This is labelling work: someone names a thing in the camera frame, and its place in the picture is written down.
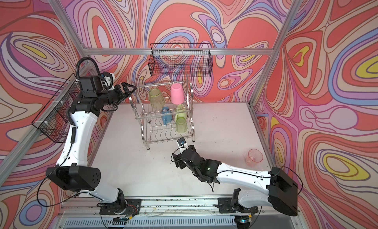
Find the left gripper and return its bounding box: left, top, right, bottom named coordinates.
left=95, top=82, right=136, bottom=107

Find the green transparent cup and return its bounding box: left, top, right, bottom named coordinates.
left=176, top=117, right=188, bottom=134
left=149, top=88, right=165, bottom=111

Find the blue ceramic mug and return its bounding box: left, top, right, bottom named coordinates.
left=161, top=106, right=173, bottom=125

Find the pink plastic cup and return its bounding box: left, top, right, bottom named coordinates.
left=171, top=83, right=185, bottom=105

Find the light green ceramic mug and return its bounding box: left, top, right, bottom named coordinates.
left=174, top=104, right=188, bottom=122

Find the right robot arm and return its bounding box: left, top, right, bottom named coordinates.
left=171, top=145, right=298, bottom=217

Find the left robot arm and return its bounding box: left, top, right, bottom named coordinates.
left=46, top=57, right=136, bottom=214

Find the steel two-tier dish rack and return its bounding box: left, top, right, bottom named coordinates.
left=129, top=77, right=195, bottom=150

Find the clear pink glass cup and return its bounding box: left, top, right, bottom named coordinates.
left=246, top=149, right=264, bottom=167

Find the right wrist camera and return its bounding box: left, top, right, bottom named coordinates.
left=176, top=137, right=187, bottom=147

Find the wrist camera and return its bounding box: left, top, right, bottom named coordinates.
left=100, top=72, right=115, bottom=90
left=176, top=137, right=187, bottom=147

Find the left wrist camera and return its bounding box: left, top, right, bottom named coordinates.
left=100, top=72, right=115, bottom=90

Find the black wire basket back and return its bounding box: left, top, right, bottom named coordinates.
left=148, top=42, right=213, bottom=79

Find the black wire basket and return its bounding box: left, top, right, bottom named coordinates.
left=148, top=42, right=213, bottom=79
left=31, top=74, right=80, bottom=143

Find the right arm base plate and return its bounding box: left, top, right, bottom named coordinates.
left=214, top=197, right=259, bottom=215

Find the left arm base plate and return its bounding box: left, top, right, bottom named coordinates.
left=96, top=198, right=142, bottom=216

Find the black wire basket left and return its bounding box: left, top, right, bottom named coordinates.
left=31, top=74, right=80, bottom=143

